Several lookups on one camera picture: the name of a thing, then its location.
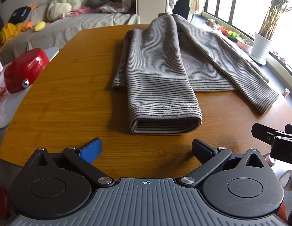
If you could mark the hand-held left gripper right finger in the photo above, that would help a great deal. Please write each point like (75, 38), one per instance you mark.
(202, 149)

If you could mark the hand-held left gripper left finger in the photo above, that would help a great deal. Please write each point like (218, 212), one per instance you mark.
(91, 149)

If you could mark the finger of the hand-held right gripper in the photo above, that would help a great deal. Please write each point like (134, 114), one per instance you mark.
(284, 150)
(262, 133)

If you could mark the grey striped sweater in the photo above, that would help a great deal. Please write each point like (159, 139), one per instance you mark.
(160, 75)

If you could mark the small pink metal cylinder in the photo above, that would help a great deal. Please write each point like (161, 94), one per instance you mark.
(287, 93)

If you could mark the white pot saucer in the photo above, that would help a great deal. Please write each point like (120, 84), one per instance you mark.
(257, 61)

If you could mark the small sill ornaments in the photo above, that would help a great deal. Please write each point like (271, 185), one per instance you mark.
(278, 56)

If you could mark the white ribbed plant pot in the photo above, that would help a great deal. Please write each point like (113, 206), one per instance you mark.
(261, 46)

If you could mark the pink basin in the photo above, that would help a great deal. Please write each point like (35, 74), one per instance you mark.
(244, 44)

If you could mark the tray of green vegetables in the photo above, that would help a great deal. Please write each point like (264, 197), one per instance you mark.
(234, 35)

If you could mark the dark red round object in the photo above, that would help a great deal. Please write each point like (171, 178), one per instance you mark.
(0, 200)

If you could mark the pink patterned cloth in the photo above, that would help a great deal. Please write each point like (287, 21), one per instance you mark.
(0, 94)

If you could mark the red basin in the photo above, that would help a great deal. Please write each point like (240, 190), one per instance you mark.
(224, 30)

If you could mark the tall green plant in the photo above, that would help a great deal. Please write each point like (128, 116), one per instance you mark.
(275, 11)

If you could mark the small brown plant pot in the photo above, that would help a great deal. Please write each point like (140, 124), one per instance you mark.
(210, 22)

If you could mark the grey sofa cover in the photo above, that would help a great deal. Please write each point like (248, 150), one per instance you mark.
(66, 28)

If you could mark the small yellow-green plush toy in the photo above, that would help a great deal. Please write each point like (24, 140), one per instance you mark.
(40, 26)

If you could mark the orange carrot toy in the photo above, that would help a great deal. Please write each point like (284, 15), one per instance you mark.
(27, 26)

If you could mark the yellow plush toy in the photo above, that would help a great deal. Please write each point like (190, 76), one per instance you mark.
(9, 33)

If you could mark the cream hanging garment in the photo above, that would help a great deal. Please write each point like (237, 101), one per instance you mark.
(194, 4)

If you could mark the white plush toy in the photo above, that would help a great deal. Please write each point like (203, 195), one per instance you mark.
(63, 2)

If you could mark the black cap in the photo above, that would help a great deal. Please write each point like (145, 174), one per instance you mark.
(20, 14)

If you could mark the black window frame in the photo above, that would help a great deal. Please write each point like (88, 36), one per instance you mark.
(217, 2)

